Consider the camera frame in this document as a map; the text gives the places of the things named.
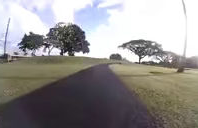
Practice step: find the rounded dark bush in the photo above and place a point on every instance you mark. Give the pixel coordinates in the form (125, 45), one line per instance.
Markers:
(115, 56)

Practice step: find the dark asphalt path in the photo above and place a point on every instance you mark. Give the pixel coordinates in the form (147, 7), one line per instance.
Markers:
(90, 100)

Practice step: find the big dense leafy tree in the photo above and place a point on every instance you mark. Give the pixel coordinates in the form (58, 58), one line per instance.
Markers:
(68, 38)

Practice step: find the wide spreading tree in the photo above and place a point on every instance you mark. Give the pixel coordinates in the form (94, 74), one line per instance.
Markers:
(142, 46)

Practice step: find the low spreading tree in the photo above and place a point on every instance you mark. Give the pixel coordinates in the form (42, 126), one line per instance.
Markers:
(167, 56)

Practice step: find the dark leafy tree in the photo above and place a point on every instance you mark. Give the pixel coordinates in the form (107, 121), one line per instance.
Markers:
(32, 41)

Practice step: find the green grass lawn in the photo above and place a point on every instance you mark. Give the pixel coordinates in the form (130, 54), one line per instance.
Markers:
(27, 73)
(173, 90)

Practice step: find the tall pole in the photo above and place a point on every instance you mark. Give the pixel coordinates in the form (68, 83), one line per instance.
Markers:
(6, 36)

